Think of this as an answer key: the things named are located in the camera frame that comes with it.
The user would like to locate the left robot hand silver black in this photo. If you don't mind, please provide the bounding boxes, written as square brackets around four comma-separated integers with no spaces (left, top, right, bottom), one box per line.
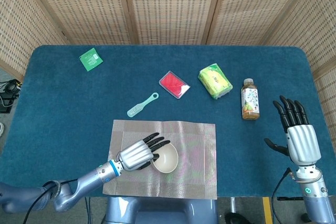
[116,132,171,172]

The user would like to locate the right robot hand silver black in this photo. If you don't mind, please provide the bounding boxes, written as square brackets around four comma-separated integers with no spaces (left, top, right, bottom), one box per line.
[264,95,322,166]

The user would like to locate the beige bowl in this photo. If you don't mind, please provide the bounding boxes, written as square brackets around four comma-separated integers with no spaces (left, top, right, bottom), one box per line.
[152,145,179,174]

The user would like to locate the brown woven placemat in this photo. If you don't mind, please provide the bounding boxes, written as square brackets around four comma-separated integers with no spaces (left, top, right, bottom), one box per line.
[102,119,218,200]

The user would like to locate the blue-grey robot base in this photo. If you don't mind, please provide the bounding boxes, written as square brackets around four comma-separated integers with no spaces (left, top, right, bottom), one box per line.
[103,197,218,224]

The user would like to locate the mint green slotted paddle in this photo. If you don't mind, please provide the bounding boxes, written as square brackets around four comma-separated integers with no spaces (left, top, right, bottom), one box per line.
[127,92,160,118]

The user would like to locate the tea bottle with printed label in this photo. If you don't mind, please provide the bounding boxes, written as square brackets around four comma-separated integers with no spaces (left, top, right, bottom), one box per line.
[240,78,261,122]

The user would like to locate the blue table cloth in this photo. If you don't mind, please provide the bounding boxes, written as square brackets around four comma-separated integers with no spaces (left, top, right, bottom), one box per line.
[0,45,333,199]

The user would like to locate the red ink pad clear case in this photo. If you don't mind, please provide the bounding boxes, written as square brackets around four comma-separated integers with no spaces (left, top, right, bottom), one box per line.
[159,70,191,100]

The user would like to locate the black shoe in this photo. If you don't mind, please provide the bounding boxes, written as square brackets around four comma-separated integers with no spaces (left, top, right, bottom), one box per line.
[225,212,245,224]

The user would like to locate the green square sachet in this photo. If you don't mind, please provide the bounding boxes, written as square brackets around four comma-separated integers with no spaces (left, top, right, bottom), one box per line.
[79,47,104,72]

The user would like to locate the yellow-green tissue pack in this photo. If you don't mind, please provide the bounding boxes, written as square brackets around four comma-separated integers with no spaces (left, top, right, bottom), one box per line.
[198,63,234,101]

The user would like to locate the woven bamboo screen panel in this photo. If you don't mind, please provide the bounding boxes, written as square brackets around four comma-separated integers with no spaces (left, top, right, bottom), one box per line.
[206,0,314,46]
[122,0,226,46]
[0,0,66,80]
[22,0,134,46]
[262,0,336,141]

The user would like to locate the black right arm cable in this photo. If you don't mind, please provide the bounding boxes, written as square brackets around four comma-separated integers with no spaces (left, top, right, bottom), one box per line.
[271,167,292,224]

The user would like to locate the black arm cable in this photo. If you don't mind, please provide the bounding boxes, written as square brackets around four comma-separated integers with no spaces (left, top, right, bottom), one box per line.
[271,167,292,224]
[22,179,79,224]

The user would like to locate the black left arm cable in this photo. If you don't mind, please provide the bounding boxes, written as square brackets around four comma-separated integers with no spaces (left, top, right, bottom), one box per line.
[22,179,79,224]

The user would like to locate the black power strip with cables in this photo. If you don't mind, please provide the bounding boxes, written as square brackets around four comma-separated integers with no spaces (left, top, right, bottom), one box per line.
[0,78,22,113]

